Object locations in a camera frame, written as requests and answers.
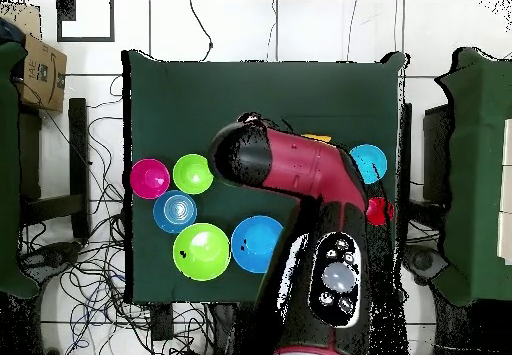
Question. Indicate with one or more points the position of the small green bowl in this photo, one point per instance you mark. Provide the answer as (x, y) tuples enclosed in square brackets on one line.
[(192, 177)]

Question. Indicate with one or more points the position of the orange cup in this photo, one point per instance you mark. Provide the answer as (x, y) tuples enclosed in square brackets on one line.
[(320, 137)]

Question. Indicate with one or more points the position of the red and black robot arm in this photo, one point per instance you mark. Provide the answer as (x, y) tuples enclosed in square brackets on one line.
[(296, 163)]

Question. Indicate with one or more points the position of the large blue bowl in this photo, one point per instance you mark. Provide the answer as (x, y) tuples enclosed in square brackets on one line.
[(252, 247)]

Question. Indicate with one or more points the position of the translucent blue bowl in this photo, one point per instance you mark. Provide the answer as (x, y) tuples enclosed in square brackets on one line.
[(174, 211)]

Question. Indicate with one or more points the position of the large green bowl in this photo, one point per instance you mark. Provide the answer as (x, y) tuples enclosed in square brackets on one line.
[(202, 251)]

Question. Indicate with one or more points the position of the dark green table cloth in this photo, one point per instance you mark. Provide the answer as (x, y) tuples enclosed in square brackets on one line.
[(260, 91)]

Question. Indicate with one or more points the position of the small red bowl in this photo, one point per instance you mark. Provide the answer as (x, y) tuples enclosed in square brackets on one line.
[(150, 179)]

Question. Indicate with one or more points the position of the small cyan bowl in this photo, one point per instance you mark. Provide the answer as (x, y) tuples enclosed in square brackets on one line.
[(372, 163)]

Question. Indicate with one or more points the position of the red cup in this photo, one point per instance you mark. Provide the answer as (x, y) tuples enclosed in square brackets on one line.
[(376, 211)]

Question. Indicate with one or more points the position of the black box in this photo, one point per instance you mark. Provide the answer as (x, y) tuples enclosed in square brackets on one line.
[(436, 151)]

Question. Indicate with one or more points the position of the green cloth covered table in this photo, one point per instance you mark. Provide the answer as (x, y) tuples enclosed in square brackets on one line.
[(8, 171), (480, 171)]

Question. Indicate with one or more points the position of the cardboard box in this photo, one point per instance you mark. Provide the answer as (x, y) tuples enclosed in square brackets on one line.
[(44, 79)]

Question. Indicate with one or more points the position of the white box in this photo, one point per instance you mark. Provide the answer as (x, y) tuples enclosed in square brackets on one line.
[(506, 191)]

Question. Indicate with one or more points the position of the black bench frame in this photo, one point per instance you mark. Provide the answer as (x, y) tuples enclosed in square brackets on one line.
[(78, 151)]

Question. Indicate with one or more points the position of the black square floor frame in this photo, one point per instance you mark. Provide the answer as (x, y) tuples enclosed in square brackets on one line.
[(66, 11)]

